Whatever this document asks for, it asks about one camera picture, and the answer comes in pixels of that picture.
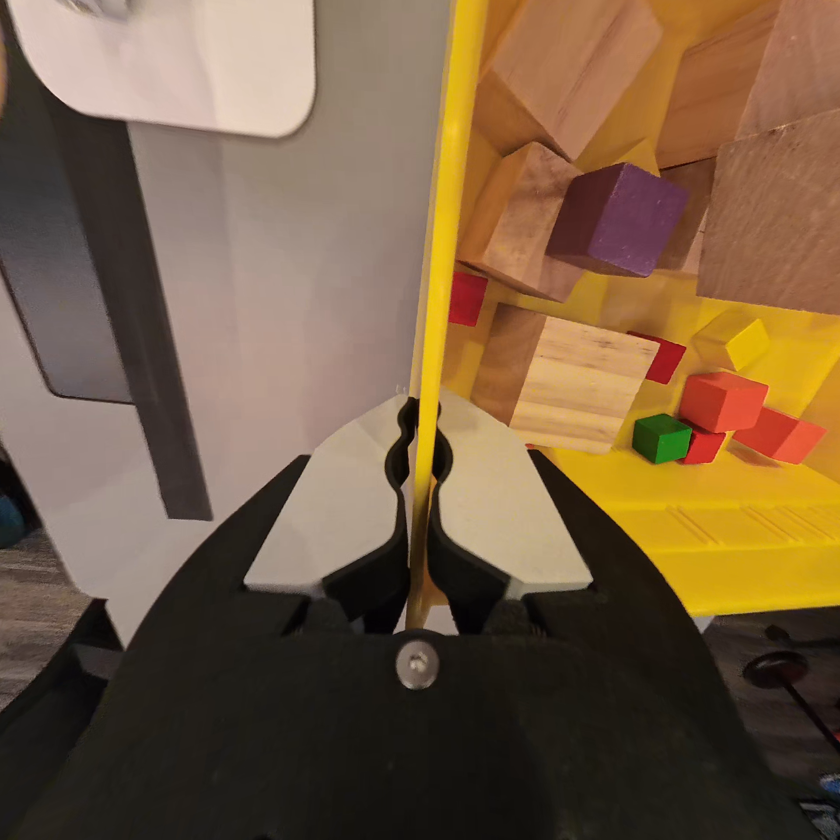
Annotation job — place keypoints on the black chair base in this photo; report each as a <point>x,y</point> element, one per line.
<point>774,670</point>

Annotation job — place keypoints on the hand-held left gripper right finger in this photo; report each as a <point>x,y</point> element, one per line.
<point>505,518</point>

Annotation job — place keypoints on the pile of wooden cubes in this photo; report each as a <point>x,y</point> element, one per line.
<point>577,387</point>

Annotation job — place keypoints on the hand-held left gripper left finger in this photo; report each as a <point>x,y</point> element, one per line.
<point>328,518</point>

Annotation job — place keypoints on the document stand with white base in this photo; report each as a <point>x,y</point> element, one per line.
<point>197,65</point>

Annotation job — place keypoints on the dark grey rectangular plate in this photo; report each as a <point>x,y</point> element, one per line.
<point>52,295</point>

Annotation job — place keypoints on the yellow plastic box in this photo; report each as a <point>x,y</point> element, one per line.
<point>722,538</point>

